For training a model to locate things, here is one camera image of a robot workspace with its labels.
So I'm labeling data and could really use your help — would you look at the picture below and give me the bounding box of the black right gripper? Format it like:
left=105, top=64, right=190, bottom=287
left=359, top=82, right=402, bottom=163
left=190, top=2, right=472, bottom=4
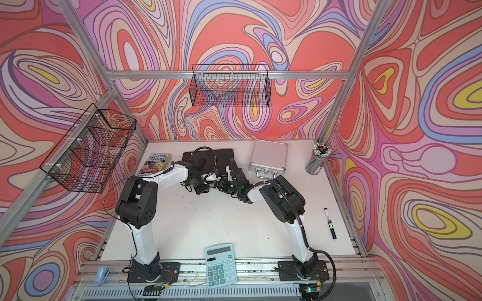
left=214, top=177, right=241, bottom=194

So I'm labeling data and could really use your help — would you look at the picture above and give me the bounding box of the black poker set case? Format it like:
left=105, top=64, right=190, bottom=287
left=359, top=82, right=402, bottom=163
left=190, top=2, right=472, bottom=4
left=182, top=149, right=234, bottom=176

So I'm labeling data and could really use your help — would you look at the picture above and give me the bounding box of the silver poker set case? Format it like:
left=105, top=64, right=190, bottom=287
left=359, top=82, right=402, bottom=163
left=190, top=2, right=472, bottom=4
left=249, top=140, right=288, bottom=179

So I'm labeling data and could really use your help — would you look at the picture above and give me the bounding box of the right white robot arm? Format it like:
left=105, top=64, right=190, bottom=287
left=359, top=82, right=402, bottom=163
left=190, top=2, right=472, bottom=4
left=214, top=159, right=318, bottom=265

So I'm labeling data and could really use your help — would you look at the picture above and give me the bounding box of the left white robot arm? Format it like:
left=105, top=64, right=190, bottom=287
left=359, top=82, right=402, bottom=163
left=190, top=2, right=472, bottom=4
left=115, top=157, right=210, bottom=265

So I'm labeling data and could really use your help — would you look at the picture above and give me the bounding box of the treehouse paperback book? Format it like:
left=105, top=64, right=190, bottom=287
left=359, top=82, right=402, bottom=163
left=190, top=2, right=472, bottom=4
left=137, top=153, right=171, bottom=177

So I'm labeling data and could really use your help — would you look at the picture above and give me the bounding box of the silver pencil cup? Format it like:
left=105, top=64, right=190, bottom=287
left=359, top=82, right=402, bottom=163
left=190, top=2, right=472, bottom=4
left=305, top=142, right=331, bottom=175

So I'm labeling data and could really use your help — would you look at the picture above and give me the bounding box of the teal calculator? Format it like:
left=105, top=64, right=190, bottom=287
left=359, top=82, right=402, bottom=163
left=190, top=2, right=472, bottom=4
left=205, top=243, right=238, bottom=288

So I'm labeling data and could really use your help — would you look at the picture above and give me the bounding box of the black marker pen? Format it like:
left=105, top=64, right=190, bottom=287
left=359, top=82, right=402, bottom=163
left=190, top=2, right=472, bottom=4
left=324, top=208, right=337, bottom=240

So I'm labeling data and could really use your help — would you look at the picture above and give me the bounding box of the small blue stapler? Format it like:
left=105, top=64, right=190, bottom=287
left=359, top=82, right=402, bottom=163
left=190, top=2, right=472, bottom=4
left=94, top=266, right=110, bottom=286

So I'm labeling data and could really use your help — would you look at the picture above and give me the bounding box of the back black wire basket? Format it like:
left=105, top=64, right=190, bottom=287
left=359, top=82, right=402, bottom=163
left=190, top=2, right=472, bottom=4
left=189, top=63, right=271, bottom=108

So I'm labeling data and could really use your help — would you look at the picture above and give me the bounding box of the black wire basket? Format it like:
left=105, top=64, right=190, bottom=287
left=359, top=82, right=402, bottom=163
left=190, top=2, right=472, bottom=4
left=40, top=104, right=137, bottom=193
left=189, top=63, right=271, bottom=108

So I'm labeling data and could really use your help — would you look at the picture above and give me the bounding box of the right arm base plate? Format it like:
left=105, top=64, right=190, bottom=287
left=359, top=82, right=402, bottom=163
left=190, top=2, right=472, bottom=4
left=274, top=260, right=330, bottom=283

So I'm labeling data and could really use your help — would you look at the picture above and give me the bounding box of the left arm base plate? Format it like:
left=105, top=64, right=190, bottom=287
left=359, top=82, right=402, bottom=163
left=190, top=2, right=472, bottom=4
left=127, top=261, right=181, bottom=285

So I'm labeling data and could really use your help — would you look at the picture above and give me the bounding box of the left black wire basket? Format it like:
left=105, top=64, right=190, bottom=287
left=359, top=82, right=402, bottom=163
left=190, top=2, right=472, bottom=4
left=40, top=104, right=137, bottom=193

